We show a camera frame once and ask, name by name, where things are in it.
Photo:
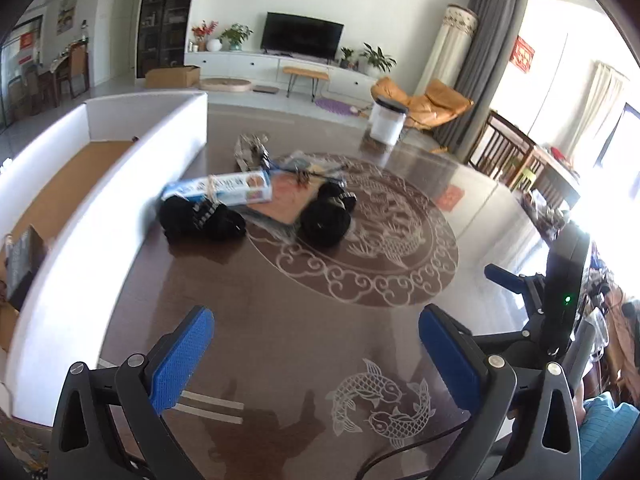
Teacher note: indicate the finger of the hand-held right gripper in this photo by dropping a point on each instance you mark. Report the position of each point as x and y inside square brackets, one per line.
[515, 342]
[505, 276]

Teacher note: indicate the blue and white carton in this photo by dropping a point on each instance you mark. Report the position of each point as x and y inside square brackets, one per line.
[220, 187]

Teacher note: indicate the framed wall painting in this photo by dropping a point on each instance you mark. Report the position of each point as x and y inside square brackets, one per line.
[67, 12]

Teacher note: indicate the wooden slatted chair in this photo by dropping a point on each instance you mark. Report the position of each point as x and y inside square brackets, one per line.
[505, 150]

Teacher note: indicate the small shiny packet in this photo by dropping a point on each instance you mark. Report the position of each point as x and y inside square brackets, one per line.
[250, 160]

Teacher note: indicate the orange lounge chair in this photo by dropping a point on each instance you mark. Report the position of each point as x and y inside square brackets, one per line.
[435, 100]

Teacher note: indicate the clear cylinder container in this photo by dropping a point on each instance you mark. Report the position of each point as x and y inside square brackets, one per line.
[386, 122]

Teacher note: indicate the black television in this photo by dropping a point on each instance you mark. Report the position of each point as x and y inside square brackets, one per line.
[302, 35]

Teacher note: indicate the red flower arrangement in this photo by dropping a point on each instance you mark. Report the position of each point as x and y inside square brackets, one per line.
[202, 30]

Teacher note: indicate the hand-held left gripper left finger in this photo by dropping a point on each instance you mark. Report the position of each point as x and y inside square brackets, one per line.
[182, 360]

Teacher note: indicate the covered standing air conditioner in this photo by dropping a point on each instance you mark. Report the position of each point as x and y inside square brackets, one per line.
[450, 50]

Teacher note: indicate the glasses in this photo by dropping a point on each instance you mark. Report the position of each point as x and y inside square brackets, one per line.
[305, 176]

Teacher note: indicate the black sock bundle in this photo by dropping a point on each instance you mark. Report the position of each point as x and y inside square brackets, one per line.
[200, 220]
[325, 220]

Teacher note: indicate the dark glass display cabinet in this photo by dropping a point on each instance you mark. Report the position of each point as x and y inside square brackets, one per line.
[165, 15]

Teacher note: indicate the teal cloth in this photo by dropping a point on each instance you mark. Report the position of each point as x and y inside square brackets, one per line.
[607, 435]

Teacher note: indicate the large leafy potted plant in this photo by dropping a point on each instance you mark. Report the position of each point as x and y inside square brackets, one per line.
[377, 57]

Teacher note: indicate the bushy green potted plant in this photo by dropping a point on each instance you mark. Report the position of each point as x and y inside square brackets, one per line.
[236, 35]

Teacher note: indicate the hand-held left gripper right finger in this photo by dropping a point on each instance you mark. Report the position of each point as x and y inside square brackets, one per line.
[450, 360]

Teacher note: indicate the small potted plant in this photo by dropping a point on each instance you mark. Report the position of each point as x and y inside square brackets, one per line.
[346, 55]

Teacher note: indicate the brown patterned desktop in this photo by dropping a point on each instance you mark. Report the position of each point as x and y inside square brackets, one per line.
[280, 330]

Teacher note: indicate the red door poster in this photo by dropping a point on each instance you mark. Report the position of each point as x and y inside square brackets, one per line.
[27, 45]

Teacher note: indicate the red window decoration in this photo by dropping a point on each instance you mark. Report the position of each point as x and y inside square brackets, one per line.
[522, 52]

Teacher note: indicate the wooden bench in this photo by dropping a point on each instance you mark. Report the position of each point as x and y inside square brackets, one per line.
[305, 74]

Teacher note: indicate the round floor cushion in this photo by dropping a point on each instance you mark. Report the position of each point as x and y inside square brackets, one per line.
[225, 85]

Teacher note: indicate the dining table with chairs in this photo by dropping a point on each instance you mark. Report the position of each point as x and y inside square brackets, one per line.
[75, 67]

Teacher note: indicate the bagged orange phone case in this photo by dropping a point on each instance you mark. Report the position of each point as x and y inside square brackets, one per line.
[285, 210]

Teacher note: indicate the white television cabinet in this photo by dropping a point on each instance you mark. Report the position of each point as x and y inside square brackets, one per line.
[240, 62]

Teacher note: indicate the white round vase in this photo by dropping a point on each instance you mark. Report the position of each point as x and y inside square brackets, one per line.
[214, 45]

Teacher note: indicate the white cardboard storage box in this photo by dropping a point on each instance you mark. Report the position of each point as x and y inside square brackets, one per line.
[125, 200]

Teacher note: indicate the grey curtain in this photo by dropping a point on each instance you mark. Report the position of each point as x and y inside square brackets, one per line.
[487, 50]

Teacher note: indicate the black cardboard box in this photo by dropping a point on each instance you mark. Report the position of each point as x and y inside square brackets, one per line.
[25, 265]

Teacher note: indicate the purple floor mat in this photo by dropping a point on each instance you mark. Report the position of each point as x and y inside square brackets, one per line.
[340, 107]

